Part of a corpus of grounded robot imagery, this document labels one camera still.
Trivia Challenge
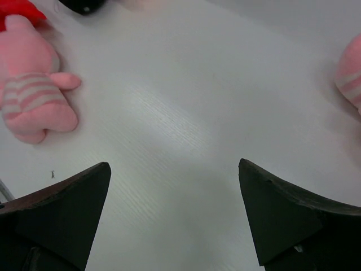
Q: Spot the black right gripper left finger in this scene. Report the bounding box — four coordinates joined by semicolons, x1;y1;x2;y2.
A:
1;162;111;271

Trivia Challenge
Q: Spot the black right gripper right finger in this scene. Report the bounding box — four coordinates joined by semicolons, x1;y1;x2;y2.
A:
239;159;360;270

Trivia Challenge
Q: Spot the pink pig plush centre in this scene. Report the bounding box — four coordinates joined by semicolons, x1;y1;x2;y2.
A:
1;15;81;145

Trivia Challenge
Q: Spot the pink pig plush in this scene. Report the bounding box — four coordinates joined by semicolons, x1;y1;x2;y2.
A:
1;15;81;145
334;34;361;114

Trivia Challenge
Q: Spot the pink pig plush lower right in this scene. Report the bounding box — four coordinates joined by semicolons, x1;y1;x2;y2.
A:
334;34;361;114

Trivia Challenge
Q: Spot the red fish plush left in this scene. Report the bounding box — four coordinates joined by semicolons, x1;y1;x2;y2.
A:
1;0;47;32

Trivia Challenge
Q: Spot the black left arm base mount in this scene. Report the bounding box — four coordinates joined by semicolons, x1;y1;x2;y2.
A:
59;0;107;16

